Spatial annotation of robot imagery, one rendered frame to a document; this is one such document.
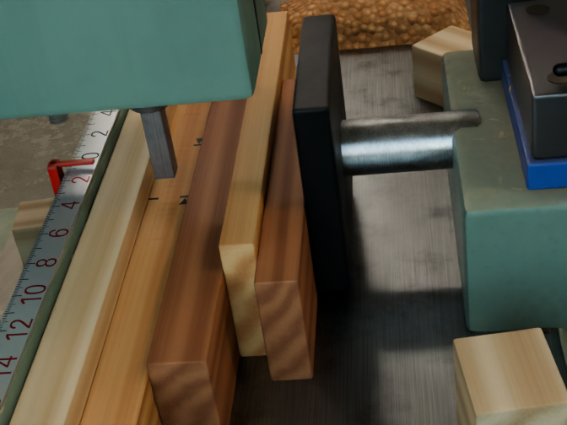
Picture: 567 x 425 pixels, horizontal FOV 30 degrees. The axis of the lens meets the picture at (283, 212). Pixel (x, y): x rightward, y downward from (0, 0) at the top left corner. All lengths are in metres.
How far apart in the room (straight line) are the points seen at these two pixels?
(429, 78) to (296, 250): 0.21
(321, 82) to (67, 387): 0.16
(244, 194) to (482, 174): 0.10
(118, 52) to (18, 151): 2.19
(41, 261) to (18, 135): 2.25
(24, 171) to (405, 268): 2.06
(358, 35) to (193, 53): 0.28
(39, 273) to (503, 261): 0.18
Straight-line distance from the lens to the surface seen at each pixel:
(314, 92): 0.42
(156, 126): 0.45
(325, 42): 0.46
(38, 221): 0.69
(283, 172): 0.46
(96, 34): 0.40
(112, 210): 0.45
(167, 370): 0.38
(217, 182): 0.47
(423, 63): 0.59
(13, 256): 0.72
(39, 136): 2.64
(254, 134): 0.47
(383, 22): 0.67
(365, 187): 0.53
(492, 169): 0.43
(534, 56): 0.42
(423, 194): 0.52
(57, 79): 0.42
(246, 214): 0.42
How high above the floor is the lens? 1.19
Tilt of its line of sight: 33 degrees down
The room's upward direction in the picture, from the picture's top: 9 degrees counter-clockwise
